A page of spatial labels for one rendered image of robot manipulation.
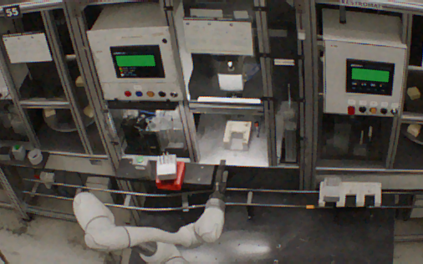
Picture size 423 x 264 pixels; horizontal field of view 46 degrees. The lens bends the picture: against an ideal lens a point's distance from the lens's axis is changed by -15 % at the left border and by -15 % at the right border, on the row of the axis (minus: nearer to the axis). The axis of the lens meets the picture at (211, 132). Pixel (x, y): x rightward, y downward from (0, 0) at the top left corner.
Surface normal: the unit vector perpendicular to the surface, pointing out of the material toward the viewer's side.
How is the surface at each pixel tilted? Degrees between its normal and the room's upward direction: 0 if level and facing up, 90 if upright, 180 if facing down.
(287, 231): 0
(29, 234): 0
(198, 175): 0
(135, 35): 90
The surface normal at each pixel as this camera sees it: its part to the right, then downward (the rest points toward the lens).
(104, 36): -0.17, 0.72
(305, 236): -0.11, -0.69
